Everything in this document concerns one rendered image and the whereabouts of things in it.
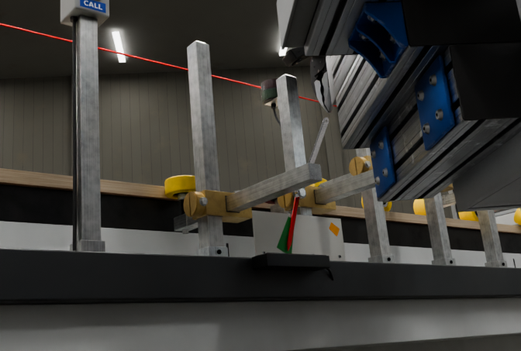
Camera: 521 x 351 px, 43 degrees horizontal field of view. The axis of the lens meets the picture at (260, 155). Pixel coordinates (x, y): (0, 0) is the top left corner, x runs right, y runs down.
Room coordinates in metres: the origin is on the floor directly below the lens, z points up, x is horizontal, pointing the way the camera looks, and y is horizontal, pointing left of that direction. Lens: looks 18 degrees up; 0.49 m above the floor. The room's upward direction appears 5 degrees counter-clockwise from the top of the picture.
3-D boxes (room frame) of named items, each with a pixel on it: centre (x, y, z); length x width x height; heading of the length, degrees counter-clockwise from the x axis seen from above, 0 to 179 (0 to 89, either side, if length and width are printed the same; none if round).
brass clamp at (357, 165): (1.64, -0.28, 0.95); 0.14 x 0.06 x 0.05; 131
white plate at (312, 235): (1.42, -0.07, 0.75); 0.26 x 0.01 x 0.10; 131
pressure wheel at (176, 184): (1.43, 0.18, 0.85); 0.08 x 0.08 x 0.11
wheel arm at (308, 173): (1.28, 0.05, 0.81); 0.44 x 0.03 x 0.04; 41
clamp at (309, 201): (1.48, -0.09, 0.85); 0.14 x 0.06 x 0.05; 131
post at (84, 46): (1.12, 0.31, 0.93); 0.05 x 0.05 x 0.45; 41
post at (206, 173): (1.30, 0.11, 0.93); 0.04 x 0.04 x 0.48; 41
